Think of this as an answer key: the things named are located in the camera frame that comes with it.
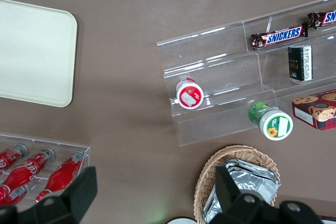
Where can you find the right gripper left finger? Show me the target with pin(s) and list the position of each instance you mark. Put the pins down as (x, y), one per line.
(65, 208)

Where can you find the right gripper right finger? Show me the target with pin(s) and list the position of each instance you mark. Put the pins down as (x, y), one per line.
(244, 211)

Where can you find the light tan wicker basket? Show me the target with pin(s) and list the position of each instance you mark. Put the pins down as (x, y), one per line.
(206, 171)

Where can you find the beige plastic tray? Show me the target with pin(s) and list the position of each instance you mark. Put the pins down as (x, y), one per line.
(34, 51)

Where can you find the foil wrapped pack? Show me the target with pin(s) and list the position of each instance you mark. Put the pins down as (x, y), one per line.
(252, 179)
(211, 208)

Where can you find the red cola bottle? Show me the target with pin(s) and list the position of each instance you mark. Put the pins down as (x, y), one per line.
(18, 192)
(63, 174)
(26, 169)
(8, 155)

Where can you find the clear acrylic bottle rack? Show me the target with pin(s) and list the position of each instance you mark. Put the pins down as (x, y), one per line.
(63, 147)

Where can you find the green lidded cup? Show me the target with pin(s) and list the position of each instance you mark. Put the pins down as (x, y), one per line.
(278, 127)

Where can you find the clear acrylic stepped shelf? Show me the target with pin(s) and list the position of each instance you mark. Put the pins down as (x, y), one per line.
(210, 119)

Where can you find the red plaid cookie box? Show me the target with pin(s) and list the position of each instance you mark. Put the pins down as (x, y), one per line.
(317, 111)

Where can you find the red lidded cup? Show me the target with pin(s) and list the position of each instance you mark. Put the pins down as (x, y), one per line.
(190, 96)

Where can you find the small black box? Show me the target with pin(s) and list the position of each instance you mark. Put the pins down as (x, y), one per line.
(296, 64)

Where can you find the Snickers chocolate bar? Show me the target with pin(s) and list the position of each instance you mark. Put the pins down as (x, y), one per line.
(326, 19)
(281, 36)

